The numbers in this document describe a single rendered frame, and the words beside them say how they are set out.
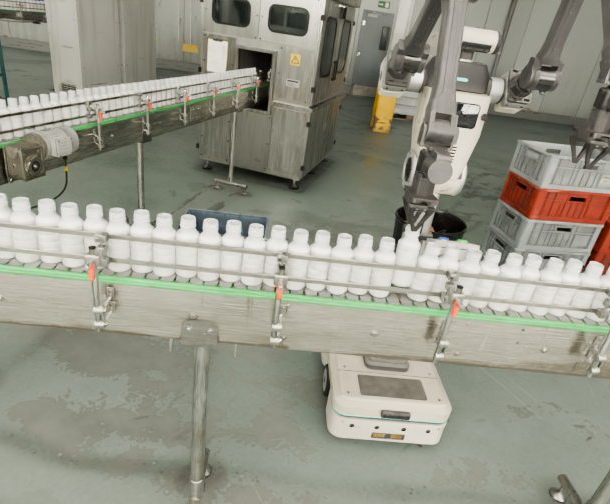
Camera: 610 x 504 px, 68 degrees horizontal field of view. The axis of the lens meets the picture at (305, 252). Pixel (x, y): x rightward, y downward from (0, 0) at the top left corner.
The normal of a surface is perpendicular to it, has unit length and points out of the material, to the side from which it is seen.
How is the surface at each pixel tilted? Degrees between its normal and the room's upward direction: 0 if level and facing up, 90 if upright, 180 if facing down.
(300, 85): 90
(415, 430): 90
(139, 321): 90
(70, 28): 90
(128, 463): 0
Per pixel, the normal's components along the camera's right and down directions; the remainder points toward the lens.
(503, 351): 0.02, 0.46
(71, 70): -0.31, 0.40
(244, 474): 0.14, -0.88
